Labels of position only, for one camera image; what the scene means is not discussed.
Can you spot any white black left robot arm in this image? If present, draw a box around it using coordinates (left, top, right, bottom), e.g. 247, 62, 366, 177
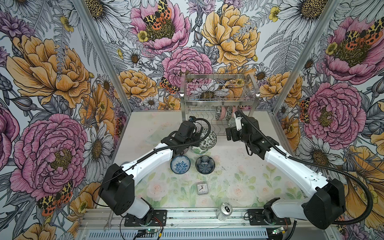
96, 117, 212, 225

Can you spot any aluminium front rail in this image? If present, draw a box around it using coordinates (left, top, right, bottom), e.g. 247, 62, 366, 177
79, 206, 335, 230

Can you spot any green circuit board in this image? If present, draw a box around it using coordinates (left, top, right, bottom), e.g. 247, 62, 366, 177
134, 229, 163, 239

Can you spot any black white patterned bowl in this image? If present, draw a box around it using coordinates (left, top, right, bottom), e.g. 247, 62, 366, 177
199, 130, 217, 150

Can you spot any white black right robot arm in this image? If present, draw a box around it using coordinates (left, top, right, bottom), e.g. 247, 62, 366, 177
226, 110, 346, 230

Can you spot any black corrugated right cable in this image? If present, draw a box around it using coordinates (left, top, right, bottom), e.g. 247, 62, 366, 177
236, 109, 374, 240

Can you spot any small square alarm clock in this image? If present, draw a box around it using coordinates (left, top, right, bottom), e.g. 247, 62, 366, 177
197, 182, 209, 195

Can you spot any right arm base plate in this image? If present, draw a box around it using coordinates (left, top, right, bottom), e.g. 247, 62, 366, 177
247, 209, 291, 226

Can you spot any silver wrench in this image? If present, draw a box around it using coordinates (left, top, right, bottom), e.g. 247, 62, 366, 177
104, 210, 114, 232

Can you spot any green leaf print bowl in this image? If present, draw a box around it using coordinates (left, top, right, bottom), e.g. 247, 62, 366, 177
190, 146, 208, 155

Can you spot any silver drink can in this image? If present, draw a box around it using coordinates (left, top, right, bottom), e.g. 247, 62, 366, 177
216, 202, 233, 221

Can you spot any dark navy wave bowl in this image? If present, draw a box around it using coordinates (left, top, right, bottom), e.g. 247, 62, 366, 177
195, 156, 216, 175

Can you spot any blue floral bowl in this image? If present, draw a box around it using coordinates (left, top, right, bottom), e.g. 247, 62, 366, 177
170, 156, 191, 175

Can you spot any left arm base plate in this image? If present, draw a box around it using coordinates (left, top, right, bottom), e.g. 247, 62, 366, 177
124, 209, 168, 227

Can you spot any stainless steel dish rack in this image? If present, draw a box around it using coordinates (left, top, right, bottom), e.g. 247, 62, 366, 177
180, 73, 260, 136

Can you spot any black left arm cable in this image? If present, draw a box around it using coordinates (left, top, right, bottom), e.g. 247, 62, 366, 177
91, 117, 212, 208

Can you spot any white vented cable duct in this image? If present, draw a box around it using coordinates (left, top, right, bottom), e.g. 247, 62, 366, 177
83, 228, 268, 240

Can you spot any black white floral bowl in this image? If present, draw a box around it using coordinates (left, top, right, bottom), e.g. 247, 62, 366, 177
226, 106, 234, 121

